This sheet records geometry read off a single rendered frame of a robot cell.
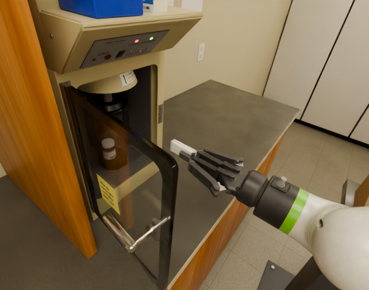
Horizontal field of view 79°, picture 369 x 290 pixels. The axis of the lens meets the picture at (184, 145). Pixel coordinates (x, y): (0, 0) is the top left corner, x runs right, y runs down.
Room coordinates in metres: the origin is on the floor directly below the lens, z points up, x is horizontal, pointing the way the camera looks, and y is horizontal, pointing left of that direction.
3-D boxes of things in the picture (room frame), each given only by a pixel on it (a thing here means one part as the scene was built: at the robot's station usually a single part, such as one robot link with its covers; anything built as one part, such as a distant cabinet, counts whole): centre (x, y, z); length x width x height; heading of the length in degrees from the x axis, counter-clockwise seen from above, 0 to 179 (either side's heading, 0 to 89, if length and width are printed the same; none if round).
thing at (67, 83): (0.41, 0.24, 1.19); 0.03 x 0.02 x 0.39; 147
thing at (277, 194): (0.31, -0.19, 1.23); 0.09 x 0.06 x 0.12; 147
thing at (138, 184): (0.30, 0.12, 1.19); 0.30 x 0.01 x 0.40; 50
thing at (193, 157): (0.38, -0.07, 1.23); 0.11 x 0.01 x 0.04; 59
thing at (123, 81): (0.61, 0.24, 1.34); 0.18 x 0.18 x 0.05
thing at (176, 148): (0.43, 0.00, 1.23); 0.07 x 0.01 x 0.03; 57
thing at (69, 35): (0.51, 0.12, 1.46); 0.32 x 0.12 x 0.10; 147
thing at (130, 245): (0.23, 0.09, 1.20); 0.10 x 0.05 x 0.03; 50
